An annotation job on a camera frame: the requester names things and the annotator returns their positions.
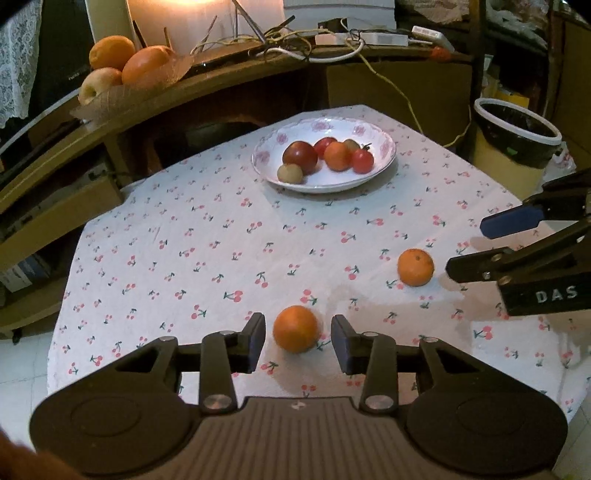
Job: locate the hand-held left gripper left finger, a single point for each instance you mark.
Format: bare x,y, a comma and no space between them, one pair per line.
256,342

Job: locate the white trash bin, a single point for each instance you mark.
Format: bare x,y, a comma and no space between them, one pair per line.
517,138

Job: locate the orange tangerine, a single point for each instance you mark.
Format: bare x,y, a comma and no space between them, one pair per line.
415,267
295,329
337,156

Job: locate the white floral bowl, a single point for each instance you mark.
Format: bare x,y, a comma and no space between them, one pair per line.
272,159

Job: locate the blue white box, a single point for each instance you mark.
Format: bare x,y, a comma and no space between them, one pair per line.
23,274

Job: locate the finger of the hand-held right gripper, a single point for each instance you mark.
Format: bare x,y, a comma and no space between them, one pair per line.
512,220
471,268

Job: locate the black plug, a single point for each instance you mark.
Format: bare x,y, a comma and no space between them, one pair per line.
333,25

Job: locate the wooden television cabinet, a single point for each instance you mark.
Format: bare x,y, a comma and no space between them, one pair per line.
221,81

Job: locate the leaf shaped brown tray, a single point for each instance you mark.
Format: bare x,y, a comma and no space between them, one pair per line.
115,99

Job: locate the wooden shelf rack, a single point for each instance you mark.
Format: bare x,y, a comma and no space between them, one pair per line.
517,55

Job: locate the white stacked panels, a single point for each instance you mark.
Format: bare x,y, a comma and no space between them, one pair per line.
339,11

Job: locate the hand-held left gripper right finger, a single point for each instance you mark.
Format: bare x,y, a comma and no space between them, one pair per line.
340,345

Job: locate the black television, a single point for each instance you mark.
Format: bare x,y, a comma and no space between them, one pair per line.
64,37

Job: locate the oblong red tomato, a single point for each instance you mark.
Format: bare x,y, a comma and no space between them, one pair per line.
324,146

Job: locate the red tomato with stem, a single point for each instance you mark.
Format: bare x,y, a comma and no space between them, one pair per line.
362,161

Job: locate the large dark red apple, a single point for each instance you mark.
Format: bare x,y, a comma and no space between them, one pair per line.
300,156

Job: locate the small orange object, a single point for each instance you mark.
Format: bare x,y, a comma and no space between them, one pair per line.
441,53

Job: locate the yellow red apple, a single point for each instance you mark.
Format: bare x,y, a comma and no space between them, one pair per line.
97,84

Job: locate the white lit board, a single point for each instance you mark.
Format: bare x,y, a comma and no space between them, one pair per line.
194,23

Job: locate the white lace cloth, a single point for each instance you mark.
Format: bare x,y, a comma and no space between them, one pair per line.
16,60

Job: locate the white power strip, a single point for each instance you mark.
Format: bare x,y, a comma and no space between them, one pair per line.
383,38

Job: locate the large orange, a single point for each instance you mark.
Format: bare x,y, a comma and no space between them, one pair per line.
145,65
111,50

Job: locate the cherry print tablecloth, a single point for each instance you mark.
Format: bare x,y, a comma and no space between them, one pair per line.
184,258

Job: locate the white adapter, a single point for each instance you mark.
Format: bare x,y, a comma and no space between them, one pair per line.
429,36

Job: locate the black flat set-top box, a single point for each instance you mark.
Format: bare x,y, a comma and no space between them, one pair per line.
226,57

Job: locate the small brown fruit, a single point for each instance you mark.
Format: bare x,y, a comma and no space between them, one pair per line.
290,174
352,144

